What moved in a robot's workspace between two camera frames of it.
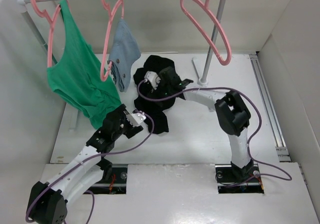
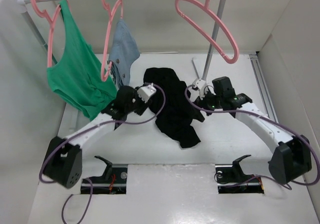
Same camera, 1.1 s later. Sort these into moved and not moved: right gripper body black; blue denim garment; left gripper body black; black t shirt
Moved: black t shirt; right gripper body black; left gripper body black
Not moved: blue denim garment
